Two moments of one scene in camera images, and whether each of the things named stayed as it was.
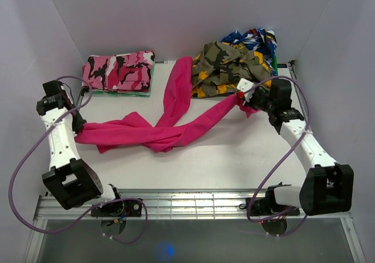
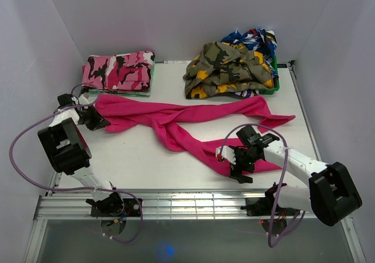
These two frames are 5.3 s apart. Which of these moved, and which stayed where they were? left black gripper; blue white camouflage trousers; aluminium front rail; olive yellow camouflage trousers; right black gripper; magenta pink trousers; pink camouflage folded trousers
Moved: left black gripper; right black gripper; magenta pink trousers
Stayed: olive yellow camouflage trousers; aluminium front rail; pink camouflage folded trousers; blue white camouflage trousers
